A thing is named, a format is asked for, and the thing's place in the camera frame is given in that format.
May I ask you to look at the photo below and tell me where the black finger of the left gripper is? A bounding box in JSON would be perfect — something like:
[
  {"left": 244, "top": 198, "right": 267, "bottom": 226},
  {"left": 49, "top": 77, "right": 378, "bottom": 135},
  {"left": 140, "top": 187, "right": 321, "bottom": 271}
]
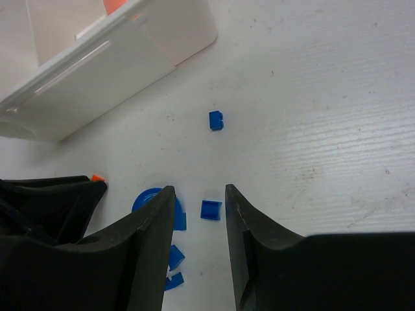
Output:
[{"left": 1, "top": 176, "right": 107, "bottom": 245}]

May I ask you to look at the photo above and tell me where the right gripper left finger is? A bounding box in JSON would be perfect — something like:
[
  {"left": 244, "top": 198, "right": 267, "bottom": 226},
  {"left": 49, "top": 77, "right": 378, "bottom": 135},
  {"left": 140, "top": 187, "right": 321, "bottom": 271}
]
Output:
[{"left": 59, "top": 186, "right": 176, "bottom": 310}]

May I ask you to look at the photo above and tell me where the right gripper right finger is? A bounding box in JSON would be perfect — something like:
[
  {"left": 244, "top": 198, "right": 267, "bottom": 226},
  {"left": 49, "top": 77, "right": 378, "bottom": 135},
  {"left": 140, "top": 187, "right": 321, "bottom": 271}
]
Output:
[{"left": 225, "top": 184, "right": 303, "bottom": 310}]

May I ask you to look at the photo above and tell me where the blue arch lego piece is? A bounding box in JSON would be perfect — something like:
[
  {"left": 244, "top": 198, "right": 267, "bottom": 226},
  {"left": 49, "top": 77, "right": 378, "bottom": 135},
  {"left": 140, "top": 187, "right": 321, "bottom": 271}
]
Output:
[{"left": 131, "top": 187, "right": 187, "bottom": 231}]

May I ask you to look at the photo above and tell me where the blue lego brick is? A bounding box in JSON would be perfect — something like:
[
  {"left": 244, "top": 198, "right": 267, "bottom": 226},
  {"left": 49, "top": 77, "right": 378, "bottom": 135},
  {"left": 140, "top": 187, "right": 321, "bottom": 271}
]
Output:
[
  {"left": 164, "top": 272, "right": 184, "bottom": 291},
  {"left": 209, "top": 110, "right": 224, "bottom": 132},
  {"left": 200, "top": 200, "right": 222, "bottom": 221},
  {"left": 168, "top": 244, "right": 185, "bottom": 271}
]

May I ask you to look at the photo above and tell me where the white three-compartment container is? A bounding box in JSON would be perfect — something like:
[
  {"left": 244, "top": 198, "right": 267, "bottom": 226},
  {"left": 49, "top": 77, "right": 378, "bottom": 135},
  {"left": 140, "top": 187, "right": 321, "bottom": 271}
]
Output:
[{"left": 1, "top": 1, "right": 218, "bottom": 142}]

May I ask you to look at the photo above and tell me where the small orange lego brick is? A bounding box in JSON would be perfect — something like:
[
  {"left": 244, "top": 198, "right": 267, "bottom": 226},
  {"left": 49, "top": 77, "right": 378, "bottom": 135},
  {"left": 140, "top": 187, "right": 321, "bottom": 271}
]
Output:
[{"left": 90, "top": 174, "right": 105, "bottom": 181}]

